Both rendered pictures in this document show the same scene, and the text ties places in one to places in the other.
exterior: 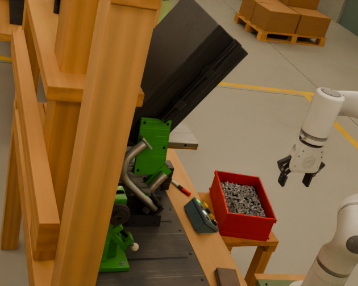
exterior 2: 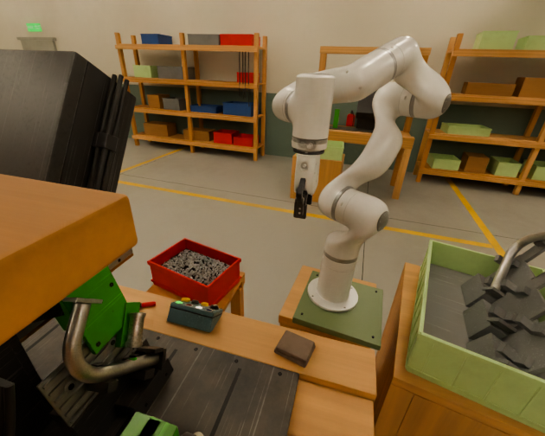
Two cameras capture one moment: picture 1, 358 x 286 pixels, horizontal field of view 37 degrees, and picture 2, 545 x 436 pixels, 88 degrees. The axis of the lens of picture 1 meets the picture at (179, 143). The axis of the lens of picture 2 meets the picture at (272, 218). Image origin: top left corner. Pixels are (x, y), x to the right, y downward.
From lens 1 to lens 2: 121 cm
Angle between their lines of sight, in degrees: 44
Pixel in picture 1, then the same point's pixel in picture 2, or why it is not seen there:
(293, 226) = not seen: hidden behind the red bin
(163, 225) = (176, 362)
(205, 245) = (234, 336)
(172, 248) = (217, 377)
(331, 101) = (331, 81)
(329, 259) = (349, 251)
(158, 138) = (94, 280)
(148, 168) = (111, 327)
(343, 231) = (368, 218)
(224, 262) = (265, 332)
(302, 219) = not seen: hidden behind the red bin
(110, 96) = not seen: outside the picture
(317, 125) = (324, 121)
